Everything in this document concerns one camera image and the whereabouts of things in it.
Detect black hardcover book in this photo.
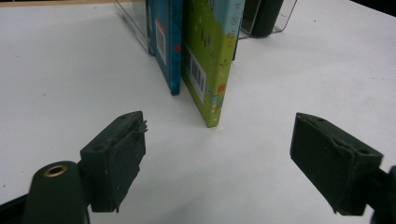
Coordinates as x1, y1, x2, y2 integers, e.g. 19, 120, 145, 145
242, 0, 286, 39

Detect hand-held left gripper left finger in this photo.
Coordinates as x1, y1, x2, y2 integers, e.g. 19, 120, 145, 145
78, 110, 149, 214

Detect sky blue green picture book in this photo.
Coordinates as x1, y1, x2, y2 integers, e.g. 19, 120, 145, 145
180, 0, 247, 129

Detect white table sheet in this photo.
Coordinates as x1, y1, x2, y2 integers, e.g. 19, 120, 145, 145
0, 0, 396, 224

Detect dark blue picture book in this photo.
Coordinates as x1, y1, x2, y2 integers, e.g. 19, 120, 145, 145
146, 0, 185, 96

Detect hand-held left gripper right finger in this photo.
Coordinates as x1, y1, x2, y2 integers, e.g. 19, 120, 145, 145
289, 112, 385, 217

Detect clear acrylic book rack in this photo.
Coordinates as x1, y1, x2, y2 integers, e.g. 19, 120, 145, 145
113, 0, 298, 54

